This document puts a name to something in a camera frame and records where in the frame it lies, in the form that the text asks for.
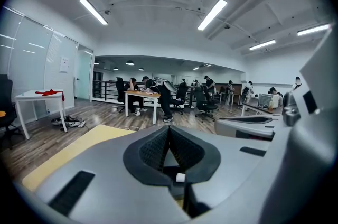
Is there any dark desk with white frame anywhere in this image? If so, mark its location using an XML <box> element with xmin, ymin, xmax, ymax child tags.
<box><xmin>240</xmin><ymin>102</ymin><xmax>284</xmax><ymax>117</ymax></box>

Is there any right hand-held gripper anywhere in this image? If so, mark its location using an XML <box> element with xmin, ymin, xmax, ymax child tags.
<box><xmin>214</xmin><ymin>22</ymin><xmax>338</xmax><ymax>224</ymax></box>

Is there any white cable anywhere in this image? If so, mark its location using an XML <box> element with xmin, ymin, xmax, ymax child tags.
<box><xmin>118</xmin><ymin>125</ymin><xmax>141</xmax><ymax>132</ymax></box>

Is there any grey backpack rig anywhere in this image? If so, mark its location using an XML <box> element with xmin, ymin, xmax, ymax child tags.
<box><xmin>153</xmin><ymin>76</ymin><xmax>177</xmax><ymax>95</ymax></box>

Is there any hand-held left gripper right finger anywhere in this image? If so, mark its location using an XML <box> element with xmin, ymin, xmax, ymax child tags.
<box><xmin>168</xmin><ymin>125</ymin><xmax>221</xmax><ymax>184</ymax></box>

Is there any black office chair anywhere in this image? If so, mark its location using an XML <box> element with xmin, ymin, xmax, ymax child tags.
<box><xmin>170</xmin><ymin>82</ymin><xmax>189</xmax><ymax>116</ymax></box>
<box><xmin>0</xmin><ymin>74</ymin><xmax>24</xmax><ymax>150</ymax></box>
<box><xmin>193</xmin><ymin>85</ymin><xmax>219</xmax><ymax>123</ymax></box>
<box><xmin>115</xmin><ymin>77</ymin><xmax>127</xmax><ymax>114</ymax></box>

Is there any bundle of cables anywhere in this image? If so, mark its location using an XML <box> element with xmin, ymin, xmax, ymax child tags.
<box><xmin>51</xmin><ymin>115</ymin><xmax>87</xmax><ymax>129</ymax></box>

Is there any red cloth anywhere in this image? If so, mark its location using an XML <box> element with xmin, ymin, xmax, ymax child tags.
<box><xmin>35</xmin><ymin>88</ymin><xmax>65</xmax><ymax>102</ymax></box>

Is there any black metal railing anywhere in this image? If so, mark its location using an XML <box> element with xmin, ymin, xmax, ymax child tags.
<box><xmin>92</xmin><ymin>79</ymin><xmax>119</xmax><ymax>102</ymax></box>

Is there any wooden table with white legs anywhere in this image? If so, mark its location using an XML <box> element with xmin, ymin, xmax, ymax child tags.
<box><xmin>124</xmin><ymin>90</ymin><xmax>162</xmax><ymax>125</ymax></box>

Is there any long ceiling light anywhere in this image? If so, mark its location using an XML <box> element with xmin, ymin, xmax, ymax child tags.
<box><xmin>197</xmin><ymin>0</ymin><xmax>228</xmax><ymax>31</ymax></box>
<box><xmin>248</xmin><ymin>39</ymin><xmax>277</xmax><ymax>51</ymax></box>
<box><xmin>297</xmin><ymin>23</ymin><xmax>331</xmax><ymax>36</ymax></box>
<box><xmin>79</xmin><ymin>0</ymin><xmax>109</xmax><ymax>26</ymax></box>

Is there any white paper notice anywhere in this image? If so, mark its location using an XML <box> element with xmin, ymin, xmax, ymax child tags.
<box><xmin>59</xmin><ymin>57</ymin><xmax>70</xmax><ymax>73</ymax></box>

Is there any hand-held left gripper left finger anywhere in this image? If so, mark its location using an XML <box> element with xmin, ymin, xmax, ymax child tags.
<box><xmin>123</xmin><ymin>125</ymin><xmax>170</xmax><ymax>187</ymax></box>

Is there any white box appliance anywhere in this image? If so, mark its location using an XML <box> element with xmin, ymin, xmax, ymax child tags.
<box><xmin>257</xmin><ymin>93</ymin><xmax>280</xmax><ymax>109</ymax></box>

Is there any glass door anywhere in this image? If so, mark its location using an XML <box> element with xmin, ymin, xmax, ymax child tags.
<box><xmin>74</xmin><ymin>44</ymin><xmax>94</xmax><ymax>101</ymax></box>

